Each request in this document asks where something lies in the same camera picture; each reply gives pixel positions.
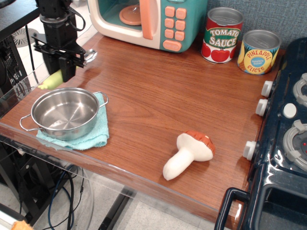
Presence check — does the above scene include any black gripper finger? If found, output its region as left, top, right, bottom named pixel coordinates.
left=59, top=57, right=76, bottom=82
left=44, top=53, right=60, bottom=75

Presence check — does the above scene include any dark blue toy stove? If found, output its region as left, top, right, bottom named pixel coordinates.
left=215, top=38, right=307, bottom=230

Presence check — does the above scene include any white stove knob middle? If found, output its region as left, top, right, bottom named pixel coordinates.
left=256, top=99, right=268, bottom=116

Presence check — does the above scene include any black desk left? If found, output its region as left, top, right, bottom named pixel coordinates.
left=0, top=0, right=40, bottom=41

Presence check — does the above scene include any stainless steel pot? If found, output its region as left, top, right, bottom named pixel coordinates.
left=19, top=87, right=109, bottom=141

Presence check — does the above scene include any pineapple slices can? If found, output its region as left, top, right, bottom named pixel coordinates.
left=237, top=30, right=282, bottom=75

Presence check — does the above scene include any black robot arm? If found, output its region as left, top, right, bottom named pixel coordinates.
left=32, top=0, right=86, bottom=82

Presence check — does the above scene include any toy microwave teal cream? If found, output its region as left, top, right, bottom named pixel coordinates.
left=87, top=0, right=207, bottom=53

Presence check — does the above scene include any spoon with green handle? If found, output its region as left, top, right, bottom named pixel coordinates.
left=38, top=49, right=97, bottom=90

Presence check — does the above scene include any white stove knob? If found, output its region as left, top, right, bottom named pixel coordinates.
left=261, top=80, right=273, bottom=98
left=256, top=99, right=268, bottom=116
left=243, top=141, right=257, bottom=161

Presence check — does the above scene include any white stove knob upper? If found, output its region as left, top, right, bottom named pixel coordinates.
left=261, top=80, right=273, bottom=98

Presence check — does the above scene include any light blue cloth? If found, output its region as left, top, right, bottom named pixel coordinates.
left=37, top=107, right=109, bottom=150

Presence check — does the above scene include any tomato sauce can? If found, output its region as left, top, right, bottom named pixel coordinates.
left=201, top=7, right=244, bottom=63

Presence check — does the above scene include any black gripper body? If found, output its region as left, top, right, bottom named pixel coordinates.
left=32, top=14, right=85, bottom=67

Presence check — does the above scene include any blue floor cable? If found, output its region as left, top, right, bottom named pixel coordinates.
left=47, top=167, right=84, bottom=230

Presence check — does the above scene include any plush white brown mushroom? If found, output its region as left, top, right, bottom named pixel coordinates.
left=163, top=130, right=215, bottom=181

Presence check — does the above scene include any white stove knob lower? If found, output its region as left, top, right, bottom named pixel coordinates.
left=243, top=141, right=257, bottom=161

